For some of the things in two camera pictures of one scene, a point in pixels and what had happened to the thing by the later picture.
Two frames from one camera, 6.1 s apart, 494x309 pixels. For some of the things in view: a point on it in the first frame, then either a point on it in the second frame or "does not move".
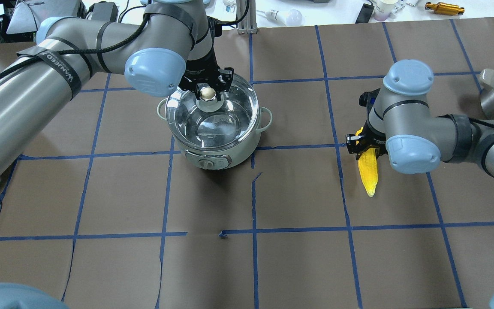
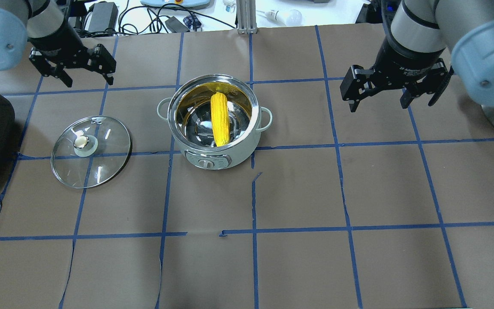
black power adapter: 104,11 does not move
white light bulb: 293,17 does not move
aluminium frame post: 248,25 does not move
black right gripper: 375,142 to 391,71
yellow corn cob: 368,166 to 219,109
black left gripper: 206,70 to 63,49
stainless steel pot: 216,134 does not move
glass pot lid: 209,125 to 91,151
